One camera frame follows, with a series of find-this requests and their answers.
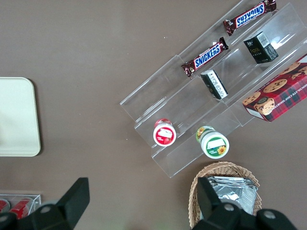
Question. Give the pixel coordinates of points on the silver foil packets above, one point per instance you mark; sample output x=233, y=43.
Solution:
x=237, y=194

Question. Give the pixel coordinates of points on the red plaid cookie box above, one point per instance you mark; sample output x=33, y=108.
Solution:
x=280, y=95

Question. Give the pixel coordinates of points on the beige plastic tray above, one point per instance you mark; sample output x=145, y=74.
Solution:
x=19, y=107

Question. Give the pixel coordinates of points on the red cola bottle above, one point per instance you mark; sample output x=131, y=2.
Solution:
x=20, y=207
x=3, y=206

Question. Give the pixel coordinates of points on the green lid sunflower tub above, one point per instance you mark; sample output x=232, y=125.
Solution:
x=214, y=146

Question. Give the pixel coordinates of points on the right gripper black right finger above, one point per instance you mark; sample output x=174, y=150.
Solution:
x=211, y=206

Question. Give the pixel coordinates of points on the Snickers chocolate bar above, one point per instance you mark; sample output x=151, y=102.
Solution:
x=249, y=16
x=206, y=57

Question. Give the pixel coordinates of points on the red lid strawberry tub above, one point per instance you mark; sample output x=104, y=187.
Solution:
x=164, y=135

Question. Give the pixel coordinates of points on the clear acrylic stepped shelf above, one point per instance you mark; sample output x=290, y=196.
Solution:
x=180, y=103

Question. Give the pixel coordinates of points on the light oval wicker basket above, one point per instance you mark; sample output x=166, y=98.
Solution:
x=194, y=191

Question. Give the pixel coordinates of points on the clear acrylic bottle rack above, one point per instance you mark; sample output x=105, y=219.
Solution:
x=36, y=198

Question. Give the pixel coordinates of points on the small black box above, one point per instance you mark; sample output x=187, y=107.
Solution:
x=260, y=49
x=214, y=85

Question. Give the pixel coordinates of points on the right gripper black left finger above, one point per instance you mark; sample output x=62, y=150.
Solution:
x=69, y=206

